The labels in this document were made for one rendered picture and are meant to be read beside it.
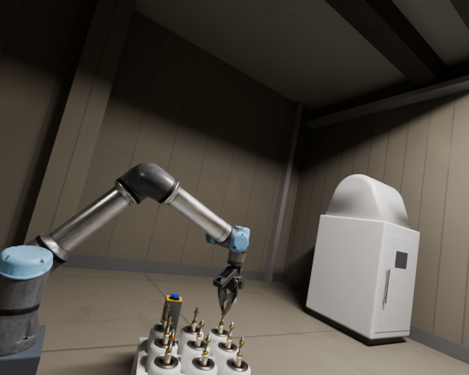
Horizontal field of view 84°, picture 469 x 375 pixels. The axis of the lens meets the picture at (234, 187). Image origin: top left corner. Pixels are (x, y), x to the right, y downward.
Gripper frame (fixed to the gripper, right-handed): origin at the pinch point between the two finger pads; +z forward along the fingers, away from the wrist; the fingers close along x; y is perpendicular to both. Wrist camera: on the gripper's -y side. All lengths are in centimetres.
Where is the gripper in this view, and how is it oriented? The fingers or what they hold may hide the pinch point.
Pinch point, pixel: (223, 309)
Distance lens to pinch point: 122.2
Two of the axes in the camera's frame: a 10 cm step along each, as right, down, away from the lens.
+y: 4.9, 2.2, 8.4
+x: -8.5, -1.0, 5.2
